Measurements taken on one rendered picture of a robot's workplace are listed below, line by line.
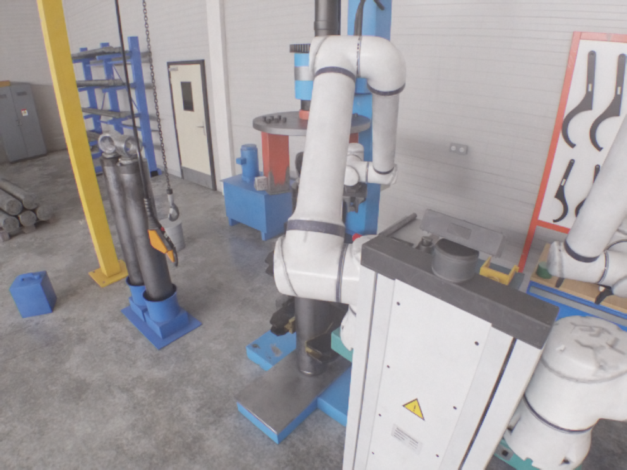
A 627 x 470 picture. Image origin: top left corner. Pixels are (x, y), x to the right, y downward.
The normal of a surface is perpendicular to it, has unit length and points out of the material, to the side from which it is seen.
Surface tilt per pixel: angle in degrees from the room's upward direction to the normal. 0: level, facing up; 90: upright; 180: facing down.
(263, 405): 0
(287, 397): 0
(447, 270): 90
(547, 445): 71
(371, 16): 90
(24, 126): 90
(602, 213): 109
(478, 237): 62
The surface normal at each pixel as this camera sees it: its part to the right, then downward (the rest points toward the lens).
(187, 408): 0.00, -0.89
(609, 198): -0.73, 0.56
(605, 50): -0.65, 0.34
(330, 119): 0.00, -0.11
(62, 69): 0.76, 0.30
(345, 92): 0.53, -0.03
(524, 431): -0.86, -0.17
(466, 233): -0.63, -0.15
